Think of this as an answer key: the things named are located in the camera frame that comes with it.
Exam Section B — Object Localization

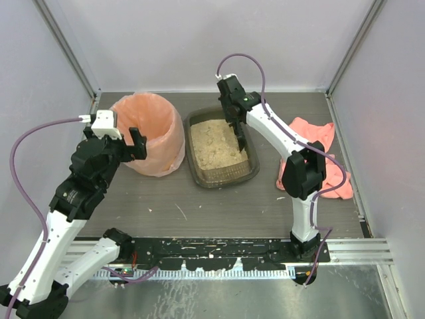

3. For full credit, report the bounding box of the bin with orange bag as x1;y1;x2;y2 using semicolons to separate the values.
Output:
110;92;185;177

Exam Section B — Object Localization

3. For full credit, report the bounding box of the cat litter sand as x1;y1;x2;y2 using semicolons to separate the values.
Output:
191;119;248;170

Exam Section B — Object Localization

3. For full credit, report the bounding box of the grey cable duct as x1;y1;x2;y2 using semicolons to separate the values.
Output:
94;267;296;280

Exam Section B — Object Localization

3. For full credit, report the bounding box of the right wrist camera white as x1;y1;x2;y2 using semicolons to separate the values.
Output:
215;73;237;82

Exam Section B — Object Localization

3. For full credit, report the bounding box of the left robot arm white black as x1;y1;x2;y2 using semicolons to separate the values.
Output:
1;128;147;318

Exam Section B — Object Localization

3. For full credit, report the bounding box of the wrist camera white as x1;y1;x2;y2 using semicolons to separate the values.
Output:
91;110;122;140
215;73;237;82

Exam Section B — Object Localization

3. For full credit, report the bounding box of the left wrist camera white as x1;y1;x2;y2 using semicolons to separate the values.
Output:
91;110;122;140

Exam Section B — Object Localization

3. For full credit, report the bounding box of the grey litter box tray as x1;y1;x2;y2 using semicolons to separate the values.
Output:
184;106;260;188

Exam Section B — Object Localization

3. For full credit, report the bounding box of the black litter scoop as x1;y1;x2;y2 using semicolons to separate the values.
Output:
229;122;246;152

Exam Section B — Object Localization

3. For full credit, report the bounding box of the pink cloth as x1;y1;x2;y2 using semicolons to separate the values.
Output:
275;116;355;200

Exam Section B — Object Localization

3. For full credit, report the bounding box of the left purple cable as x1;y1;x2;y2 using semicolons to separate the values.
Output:
6;114;160;319

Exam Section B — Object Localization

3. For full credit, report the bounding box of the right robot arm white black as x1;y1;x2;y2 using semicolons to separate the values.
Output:
216;74;326;258

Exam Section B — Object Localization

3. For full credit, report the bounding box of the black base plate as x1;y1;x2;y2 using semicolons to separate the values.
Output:
129;238;331;271

